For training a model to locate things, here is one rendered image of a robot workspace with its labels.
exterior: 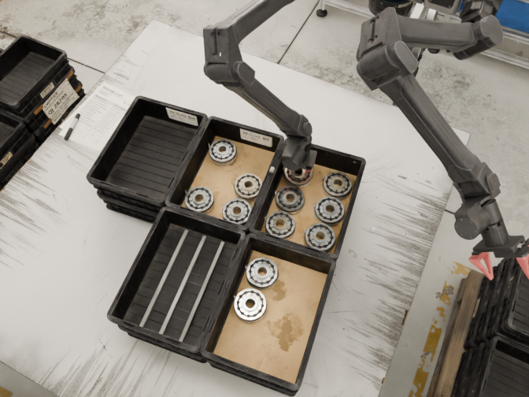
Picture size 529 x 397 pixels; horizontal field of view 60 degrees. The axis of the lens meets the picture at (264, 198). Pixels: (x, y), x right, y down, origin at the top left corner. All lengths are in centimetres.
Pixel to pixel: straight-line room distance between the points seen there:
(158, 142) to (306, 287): 79
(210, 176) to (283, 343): 65
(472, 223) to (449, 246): 152
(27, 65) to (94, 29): 97
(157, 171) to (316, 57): 180
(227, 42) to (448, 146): 55
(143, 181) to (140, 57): 78
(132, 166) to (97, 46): 186
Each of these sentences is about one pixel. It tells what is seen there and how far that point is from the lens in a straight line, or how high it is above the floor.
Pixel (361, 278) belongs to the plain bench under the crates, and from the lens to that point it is 169.
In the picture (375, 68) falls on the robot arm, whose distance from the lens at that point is 100.
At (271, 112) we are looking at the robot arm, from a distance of 129.
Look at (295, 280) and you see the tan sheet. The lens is 152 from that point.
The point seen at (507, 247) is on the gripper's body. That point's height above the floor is 129.
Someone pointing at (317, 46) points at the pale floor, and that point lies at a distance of 335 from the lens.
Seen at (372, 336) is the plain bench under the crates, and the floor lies 70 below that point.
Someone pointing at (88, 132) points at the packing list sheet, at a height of 70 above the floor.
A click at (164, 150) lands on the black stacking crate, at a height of 83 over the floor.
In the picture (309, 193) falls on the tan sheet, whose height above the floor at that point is 83.
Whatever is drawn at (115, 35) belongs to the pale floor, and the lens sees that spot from 358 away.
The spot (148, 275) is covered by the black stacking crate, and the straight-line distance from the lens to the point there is 158.
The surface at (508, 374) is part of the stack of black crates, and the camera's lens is 212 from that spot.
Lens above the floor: 227
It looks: 61 degrees down
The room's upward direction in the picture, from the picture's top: 1 degrees counter-clockwise
